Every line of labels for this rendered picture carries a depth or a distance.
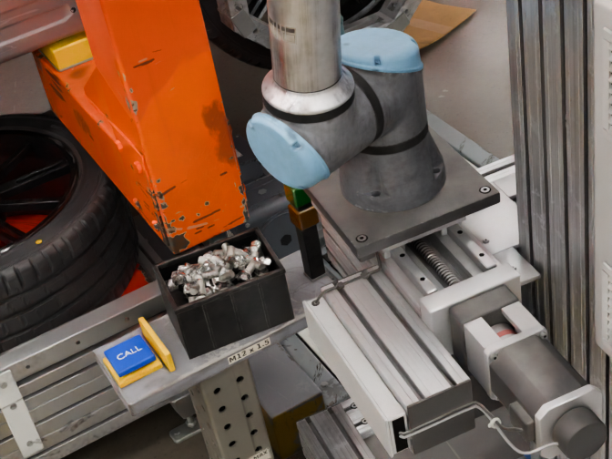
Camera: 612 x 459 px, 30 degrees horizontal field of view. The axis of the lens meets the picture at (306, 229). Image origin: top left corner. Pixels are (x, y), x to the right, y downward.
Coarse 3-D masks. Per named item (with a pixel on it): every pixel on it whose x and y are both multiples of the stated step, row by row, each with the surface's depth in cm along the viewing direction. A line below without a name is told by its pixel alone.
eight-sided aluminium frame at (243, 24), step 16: (224, 0) 223; (240, 0) 223; (400, 0) 245; (416, 0) 245; (224, 16) 227; (240, 16) 225; (368, 16) 248; (384, 16) 246; (400, 16) 245; (240, 32) 227; (256, 32) 230
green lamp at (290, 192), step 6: (288, 186) 195; (288, 192) 196; (294, 192) 194; (300, 192) 194; (288, 198) 197; (294, 198) 195; (300, 198) 195; (306, 198) 196; (294, 204) 196; (300, 204) 196
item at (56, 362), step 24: (144, 288) 223; (96, 312) 219; (120, 312) 218; (144, 312) 221; (48, 336) 216; (72, 336) 215; (96, 336) 217; (120, 336) 221; (0, 360) 212; (24, 360) 212; (48, 360) 214; (72, 360) 217; (0, 384) 211; (24, 384) 214; (48, 384) 217; (72, 384) 220; (0, 408) 214; (24, 408) 216; (24, 432) 219; (24, 456) 222
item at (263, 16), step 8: (248, 0) 259; (256, 0) 238; (264, 0) 240; (344, 0) 255; (352, 0) 254; (360, 0) 251; (368, 0) 251; (376, 0) 251; (256, 8) 238; (264, 8) 239; (344, 8) 253; (352, 8) 252; (360, 8) 250; (368, 8) 250; (256, 16) 240; (264, 16) 249; (344, 16) 250; (352, 16) 250; (360, 16) 250; (344, 24) 249
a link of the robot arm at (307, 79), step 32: (288, 0) 129; (320, 0) 129; (288, 32) 132; (320, 32) 132; (288, 64) 135; (320, 64) 135; (288, 96) 138; (320, 96) 138; (352, 96) 141; (256, 128) 143; (288, 128) 139; (320, 128) 140; (352, 128) 144; (288, 160) 142; (320, 160) 141
